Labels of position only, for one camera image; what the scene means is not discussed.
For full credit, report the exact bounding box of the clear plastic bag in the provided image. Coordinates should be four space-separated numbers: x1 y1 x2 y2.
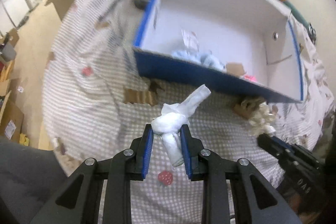
181 28 200 52

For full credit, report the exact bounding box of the light blue fluffy sock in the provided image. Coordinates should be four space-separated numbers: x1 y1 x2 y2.
172 49 226 72

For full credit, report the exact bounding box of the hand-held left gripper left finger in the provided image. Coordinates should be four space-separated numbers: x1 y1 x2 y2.
29 124 154 224

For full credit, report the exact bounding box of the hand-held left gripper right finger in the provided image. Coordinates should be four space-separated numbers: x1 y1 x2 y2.
180 124 302 224

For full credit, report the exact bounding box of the white knotted cloth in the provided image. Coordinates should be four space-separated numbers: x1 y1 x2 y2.
151 84 211 167

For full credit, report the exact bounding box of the white kitchen cabinet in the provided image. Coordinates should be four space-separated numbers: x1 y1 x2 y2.
0 0 30 31

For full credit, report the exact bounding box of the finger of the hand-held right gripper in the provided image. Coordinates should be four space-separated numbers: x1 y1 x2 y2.
257 133 292 161

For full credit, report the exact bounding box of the teal pillow with orange stripe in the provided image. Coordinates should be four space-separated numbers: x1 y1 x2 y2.
259 0 311 28

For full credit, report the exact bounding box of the open cardboard box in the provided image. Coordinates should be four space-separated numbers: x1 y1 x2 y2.
0 99 25 141

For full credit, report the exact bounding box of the brown cardboard piece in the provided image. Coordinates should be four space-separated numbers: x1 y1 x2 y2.
226 63 245 77

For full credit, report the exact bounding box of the person's right hand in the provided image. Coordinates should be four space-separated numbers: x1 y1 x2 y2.
281 186 310 214

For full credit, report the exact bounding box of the grey bin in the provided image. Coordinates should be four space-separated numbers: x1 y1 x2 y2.
0 43 17 60

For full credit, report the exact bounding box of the blue and white cardboard box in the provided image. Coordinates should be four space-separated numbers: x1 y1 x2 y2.
132 0 305 104

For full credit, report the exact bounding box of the black and white patterned item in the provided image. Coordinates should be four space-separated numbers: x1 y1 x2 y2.
308 23 317 44

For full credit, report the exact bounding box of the cream fluffy sock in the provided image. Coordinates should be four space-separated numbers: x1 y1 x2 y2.
241 97 277 136

